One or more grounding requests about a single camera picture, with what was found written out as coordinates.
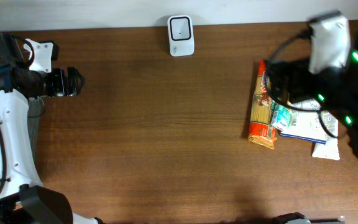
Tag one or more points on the white cream tube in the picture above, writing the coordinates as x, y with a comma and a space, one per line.
329, 150

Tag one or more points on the grey plastic mesh basket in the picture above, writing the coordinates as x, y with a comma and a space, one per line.
35, 108

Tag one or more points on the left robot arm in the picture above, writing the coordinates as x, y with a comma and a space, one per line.
26, 74

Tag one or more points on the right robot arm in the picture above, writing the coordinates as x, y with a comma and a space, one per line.
330, 76

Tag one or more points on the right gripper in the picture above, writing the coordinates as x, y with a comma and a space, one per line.
278, 79

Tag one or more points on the white barcode scanner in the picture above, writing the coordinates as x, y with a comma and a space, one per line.
180, 36

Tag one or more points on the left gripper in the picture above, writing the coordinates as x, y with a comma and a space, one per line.
60, 81

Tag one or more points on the orange biscuit packet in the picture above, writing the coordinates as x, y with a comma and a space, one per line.
261, 131

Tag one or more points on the yellow snack bag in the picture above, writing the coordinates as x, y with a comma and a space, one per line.
305, 126

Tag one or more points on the small teal tissue pack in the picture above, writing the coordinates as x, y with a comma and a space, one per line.
281, 117

